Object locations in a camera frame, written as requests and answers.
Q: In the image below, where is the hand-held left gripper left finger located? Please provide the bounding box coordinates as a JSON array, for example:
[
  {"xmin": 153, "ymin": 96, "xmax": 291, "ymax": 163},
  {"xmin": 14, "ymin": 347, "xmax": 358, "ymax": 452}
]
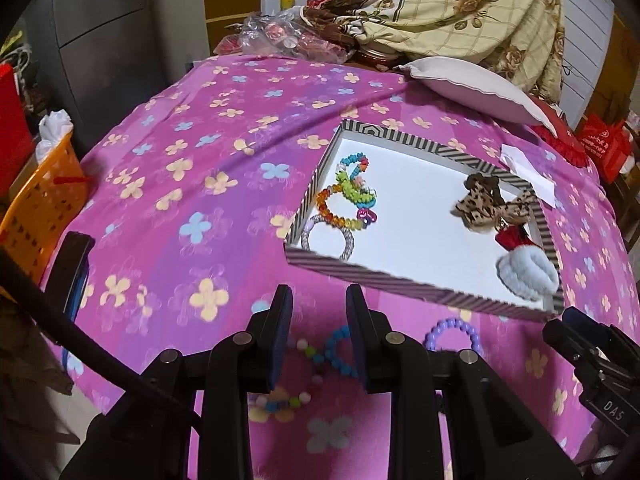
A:
[{"xmin": 60, "ymin": 284, "xmax": 295, "ymax": 480}]

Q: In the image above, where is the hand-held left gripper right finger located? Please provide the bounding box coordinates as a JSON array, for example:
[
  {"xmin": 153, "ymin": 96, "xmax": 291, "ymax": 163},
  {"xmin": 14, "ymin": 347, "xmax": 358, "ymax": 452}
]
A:
[{"xmin": 345, "ymin": 284, "xmax": 583, "ymax": 480}]

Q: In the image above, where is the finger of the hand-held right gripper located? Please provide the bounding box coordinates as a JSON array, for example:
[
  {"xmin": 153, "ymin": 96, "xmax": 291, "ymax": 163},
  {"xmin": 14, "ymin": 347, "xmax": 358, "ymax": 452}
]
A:
[
  {"xmin": 562, "ymin": 306, "xmax": 613, "ymax": 343},
  {"xmin": 544, "ymin": 319, "xmax": 606, "ymax": 376}
]

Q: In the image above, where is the blue bead bracelet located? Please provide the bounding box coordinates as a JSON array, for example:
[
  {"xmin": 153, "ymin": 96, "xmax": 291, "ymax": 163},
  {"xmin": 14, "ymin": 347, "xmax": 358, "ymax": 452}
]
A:
[{"xmin": 324, "ymin": 325, "xmax": 361, "ymax": 380}]

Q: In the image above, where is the pastel bead bracelet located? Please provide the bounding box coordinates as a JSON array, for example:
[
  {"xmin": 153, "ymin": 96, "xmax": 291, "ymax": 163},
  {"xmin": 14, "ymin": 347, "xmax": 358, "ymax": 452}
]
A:
[{"xmin": 247, "ymin": 337, "xmax": 331, "ymax": 413}]

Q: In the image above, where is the red white plush hair clip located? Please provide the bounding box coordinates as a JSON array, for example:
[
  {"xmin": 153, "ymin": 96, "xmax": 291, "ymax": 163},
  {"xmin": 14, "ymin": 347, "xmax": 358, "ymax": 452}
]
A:
[{"xmin": 495, "ymin": 225, "xmax": 560, "ymax": 303}]

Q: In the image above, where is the purple bead bracelet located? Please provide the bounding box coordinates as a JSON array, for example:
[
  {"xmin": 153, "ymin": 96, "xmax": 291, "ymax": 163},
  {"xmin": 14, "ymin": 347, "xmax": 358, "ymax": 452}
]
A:
[{"xmin": 424, "ymin": 317, "xmax": 482, "ymax": 353}]

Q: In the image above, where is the clear crystal bracelet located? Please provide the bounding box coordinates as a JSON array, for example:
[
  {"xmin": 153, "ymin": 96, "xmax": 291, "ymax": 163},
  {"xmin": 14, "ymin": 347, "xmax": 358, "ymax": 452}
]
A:
[{"xmin": 300, "ymin": 214, "xmax": 357, "ymax": 261}]

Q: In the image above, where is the striped shallow cardboard box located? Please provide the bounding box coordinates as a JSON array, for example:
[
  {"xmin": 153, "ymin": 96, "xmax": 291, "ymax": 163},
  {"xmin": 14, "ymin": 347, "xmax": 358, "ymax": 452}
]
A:
[{"xmin": 284, "ymin": 120, "xmax": 565, "ymax": 322}]

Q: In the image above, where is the rainbow crystal bracelet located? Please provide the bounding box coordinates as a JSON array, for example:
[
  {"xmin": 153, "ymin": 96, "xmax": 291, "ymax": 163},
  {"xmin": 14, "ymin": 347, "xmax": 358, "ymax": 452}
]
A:
[{"xmin": 316, "ymin": 186, "xmax": 368, "ymax": 232}]

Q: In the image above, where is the green teal bead bracelet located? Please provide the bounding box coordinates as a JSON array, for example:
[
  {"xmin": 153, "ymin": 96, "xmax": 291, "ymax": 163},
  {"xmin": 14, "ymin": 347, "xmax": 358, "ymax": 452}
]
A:
[{"xmin": 337, "ymin": 175, "xmax": 378, "ymax": 210}]

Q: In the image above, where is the leopard bow hair clip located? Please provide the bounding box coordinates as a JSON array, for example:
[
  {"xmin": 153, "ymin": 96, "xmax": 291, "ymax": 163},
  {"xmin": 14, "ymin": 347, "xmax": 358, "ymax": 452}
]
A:
[{"xmin": 451, "ymin": 172, "xmax": 535, "ymax": 236}]

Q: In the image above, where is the multicolour bead bracelet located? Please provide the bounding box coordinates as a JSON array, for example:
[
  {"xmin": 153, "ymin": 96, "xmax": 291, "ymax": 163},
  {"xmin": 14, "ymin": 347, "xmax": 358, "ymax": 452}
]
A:
[{"xmin": 337, "ymin": 154, "xmax": 371, "ymax": 186}]

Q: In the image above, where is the white paper card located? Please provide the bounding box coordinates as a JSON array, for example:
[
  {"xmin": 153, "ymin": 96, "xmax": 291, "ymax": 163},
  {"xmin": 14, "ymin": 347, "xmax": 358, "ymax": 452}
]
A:
[{"xmin": 500, "ymin": 144, "xmax": 557, "ymax": 207}]

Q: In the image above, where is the red shopping bag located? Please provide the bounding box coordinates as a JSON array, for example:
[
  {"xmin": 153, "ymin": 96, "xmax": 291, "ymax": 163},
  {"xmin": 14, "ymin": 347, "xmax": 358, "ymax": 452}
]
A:
[{"xmin": 577, "ymin": 114, "xmax": 636, "ymax": 183}]

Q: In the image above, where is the red fringed cloth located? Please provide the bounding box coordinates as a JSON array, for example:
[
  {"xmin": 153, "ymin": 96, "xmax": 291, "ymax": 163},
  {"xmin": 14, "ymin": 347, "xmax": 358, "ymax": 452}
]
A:
[{"xmin": 530, "ymin": 100, "xmax": 593, "ymax": 166}]

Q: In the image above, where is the pink floral blanket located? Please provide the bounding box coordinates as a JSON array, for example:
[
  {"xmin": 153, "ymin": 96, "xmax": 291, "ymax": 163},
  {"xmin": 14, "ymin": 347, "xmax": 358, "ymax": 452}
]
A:
[{"xmin": 40, "ymin": 52, "xmax": 636, "ymax": 480}]

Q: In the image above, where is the black and blue flat object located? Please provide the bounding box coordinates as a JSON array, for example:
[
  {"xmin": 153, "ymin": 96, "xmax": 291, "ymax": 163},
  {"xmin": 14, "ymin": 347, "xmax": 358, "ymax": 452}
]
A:
[{"xmin": 45, "ymin": 231, "xmax": 96, "ymax": 366}]

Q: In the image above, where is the white pink pillow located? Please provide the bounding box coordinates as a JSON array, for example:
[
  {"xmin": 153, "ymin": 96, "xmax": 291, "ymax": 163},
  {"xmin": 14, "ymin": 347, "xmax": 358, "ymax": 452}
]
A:
[{"xmin": 395, "ymin": 56, "xmax": 556, "ymax": 126}]

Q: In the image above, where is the orange plastic basket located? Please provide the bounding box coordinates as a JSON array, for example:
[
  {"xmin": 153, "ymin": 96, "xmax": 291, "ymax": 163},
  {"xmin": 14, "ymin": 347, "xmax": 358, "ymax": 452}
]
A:
[{"xmin": 0, "ymin": 130, "xmax": 91, "ymax": 286}]

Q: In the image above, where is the clear plastic bag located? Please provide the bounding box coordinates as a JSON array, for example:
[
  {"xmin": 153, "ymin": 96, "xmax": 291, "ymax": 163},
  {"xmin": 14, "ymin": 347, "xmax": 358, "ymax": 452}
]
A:
[{"xmin": 237, "ymin": 10, "xmax": 358, "ymax": 66}]

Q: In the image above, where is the white plastic bag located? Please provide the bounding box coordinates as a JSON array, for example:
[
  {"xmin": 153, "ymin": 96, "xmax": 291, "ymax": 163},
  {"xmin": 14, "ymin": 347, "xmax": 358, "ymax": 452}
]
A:
[{"xmin": 37, "ymin": 109, "xmax": 75, "ymax": 158}]

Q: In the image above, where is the large red bag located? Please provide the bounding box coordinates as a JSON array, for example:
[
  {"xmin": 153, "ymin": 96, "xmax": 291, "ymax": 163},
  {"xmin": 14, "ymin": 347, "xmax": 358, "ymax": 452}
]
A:
[{"xmin": 0, "ymin": 62, "xmax": 36, "ymax": 196}]

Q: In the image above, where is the beige floral quilt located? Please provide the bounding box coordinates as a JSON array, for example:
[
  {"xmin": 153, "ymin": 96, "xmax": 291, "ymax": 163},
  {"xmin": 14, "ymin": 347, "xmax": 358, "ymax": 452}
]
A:
[{"xmin": 300, "ymin": 0, "xmax": 566, "ymax": 106}]

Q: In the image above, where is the grey cabinet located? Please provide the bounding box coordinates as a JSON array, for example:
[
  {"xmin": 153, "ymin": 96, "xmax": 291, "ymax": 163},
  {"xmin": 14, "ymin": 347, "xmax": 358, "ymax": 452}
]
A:
[{"xmin": 25, "ymin": 0, "xmax": 211, "ymax": 156}]

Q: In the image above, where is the black cable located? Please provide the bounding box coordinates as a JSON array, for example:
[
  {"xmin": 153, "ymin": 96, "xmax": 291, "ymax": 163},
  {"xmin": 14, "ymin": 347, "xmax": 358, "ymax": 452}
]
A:
[{"xmin": 0, "ymin": 247, "xmax": 203, "ymax": 433}]

